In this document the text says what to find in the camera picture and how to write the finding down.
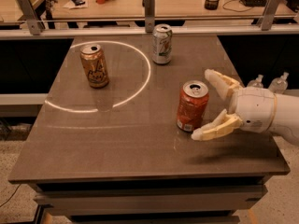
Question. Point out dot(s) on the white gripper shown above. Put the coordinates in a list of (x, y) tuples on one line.
[(256, 108)]

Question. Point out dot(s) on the orange soda can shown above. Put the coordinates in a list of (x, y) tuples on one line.
[(193, 99)]

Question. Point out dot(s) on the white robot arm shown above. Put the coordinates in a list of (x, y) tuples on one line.
[(286, 118)]

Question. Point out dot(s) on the white green soda can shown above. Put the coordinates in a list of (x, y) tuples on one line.
[(162, 43)]

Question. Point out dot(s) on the gold soda can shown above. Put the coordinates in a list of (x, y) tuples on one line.
[(94, 64)]

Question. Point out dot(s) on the clear sanitizer bottle left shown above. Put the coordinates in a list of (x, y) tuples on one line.
[(257, 82)]

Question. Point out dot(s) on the clear sanitizer bottle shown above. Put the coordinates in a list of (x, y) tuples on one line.
[(279, 84), (257, 82)]

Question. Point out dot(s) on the clear sanitizer bottle right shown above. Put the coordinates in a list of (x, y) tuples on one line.
[(279, 84)]

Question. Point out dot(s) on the grey table drawer unit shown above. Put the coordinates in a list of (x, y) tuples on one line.
[(153, 199)]

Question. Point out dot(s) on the black mesh cup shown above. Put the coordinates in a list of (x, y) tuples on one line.
[(211, 4)]

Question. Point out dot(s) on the metal bracket right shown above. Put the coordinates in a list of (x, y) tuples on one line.
[(266, 20)]

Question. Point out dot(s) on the metal bracket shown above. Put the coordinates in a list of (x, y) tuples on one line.
[(266, 20), (34, 24), (149, 7)]

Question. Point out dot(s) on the metal bracket middle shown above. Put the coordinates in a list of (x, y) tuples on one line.
[(149, 7)]

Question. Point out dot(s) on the metal bracket left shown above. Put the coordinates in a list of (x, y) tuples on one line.
[(34, 24)]

